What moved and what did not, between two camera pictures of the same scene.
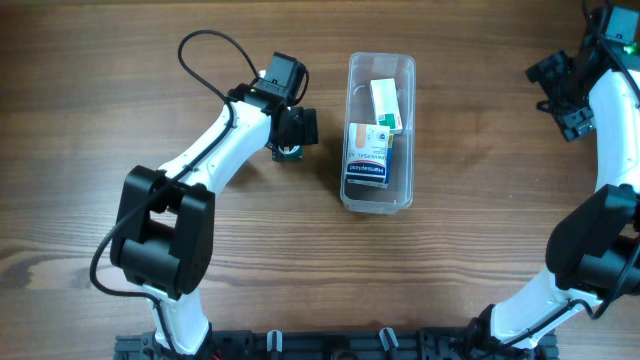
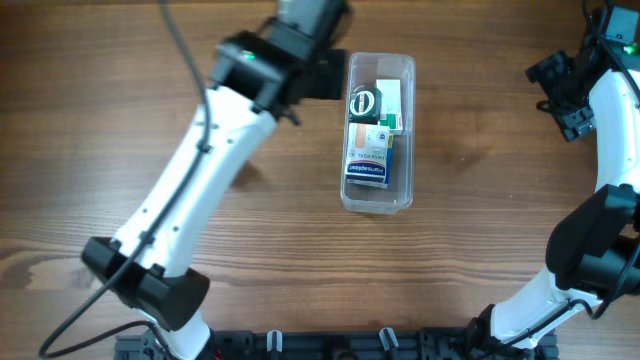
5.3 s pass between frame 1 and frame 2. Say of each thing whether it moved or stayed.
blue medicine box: stayed
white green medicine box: stayed
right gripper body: stayed
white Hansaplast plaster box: stayed
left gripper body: moved
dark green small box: moved
